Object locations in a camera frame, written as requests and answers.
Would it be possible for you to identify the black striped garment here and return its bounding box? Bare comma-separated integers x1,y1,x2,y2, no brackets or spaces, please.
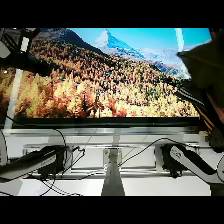
174,78,224,152

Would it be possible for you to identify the dark olive garment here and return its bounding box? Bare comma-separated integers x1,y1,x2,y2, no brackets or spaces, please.
176,30,224,108

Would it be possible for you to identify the silver frame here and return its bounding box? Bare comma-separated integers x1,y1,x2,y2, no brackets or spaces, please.
0,126,224,197

